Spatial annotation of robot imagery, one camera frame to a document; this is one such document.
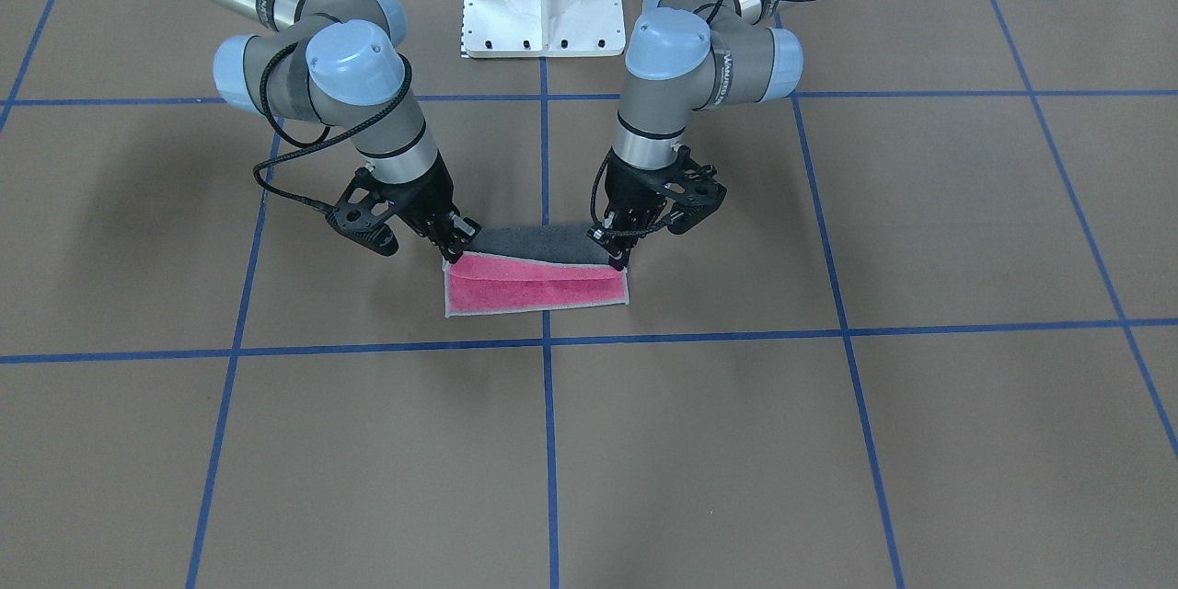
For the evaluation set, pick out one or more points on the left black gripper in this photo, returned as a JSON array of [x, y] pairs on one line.
[[633, 189]]

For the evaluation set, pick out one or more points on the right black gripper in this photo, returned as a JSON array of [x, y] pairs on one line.
[[424, 197]]

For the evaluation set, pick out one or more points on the pink towel with grey edge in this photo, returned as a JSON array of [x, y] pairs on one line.
[[526, 269]]

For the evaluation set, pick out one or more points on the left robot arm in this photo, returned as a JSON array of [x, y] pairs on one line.
[[684, 56]]

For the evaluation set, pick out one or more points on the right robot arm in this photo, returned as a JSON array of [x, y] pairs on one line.
[[329, 71]]

